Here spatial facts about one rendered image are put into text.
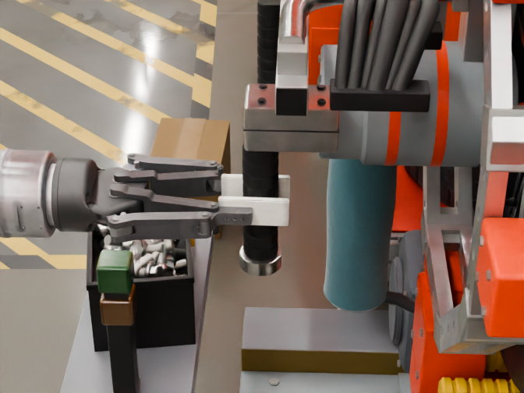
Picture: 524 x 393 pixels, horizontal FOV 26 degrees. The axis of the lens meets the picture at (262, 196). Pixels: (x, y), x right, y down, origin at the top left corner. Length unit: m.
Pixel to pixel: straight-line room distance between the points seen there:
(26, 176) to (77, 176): 0.05
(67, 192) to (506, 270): 0.43
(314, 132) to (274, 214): 0.10
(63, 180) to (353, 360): 1.01
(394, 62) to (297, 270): 1.42
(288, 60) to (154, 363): 0.60
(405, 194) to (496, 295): 1.21
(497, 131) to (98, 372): 0.72
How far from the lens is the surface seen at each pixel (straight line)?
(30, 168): 1.14
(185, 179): 1.16
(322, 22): 1.71
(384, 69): 1.03
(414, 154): 1.24
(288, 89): 1.03
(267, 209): 1.12
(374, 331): 2.07
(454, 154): 1.25
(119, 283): 1.36
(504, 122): 1.01
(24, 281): 2.44
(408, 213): 2.13
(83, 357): 1.55
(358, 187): 1.43
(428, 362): 1.43
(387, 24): 1.04
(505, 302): 0.99
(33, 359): 2.25
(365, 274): 1.52
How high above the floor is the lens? 1.47
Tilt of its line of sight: 34 degrees down
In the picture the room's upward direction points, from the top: straight up
